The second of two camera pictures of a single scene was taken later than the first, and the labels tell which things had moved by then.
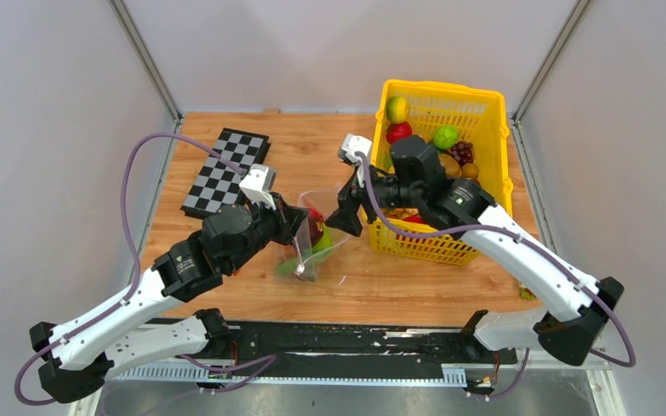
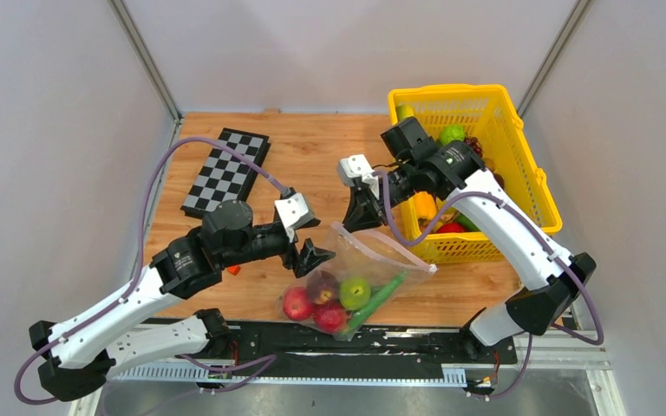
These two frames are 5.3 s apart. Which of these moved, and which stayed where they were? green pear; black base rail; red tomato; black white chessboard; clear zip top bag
Moved: clear zip top bag; red tomato; green pear
Stayed: black white chessboard; black base rail
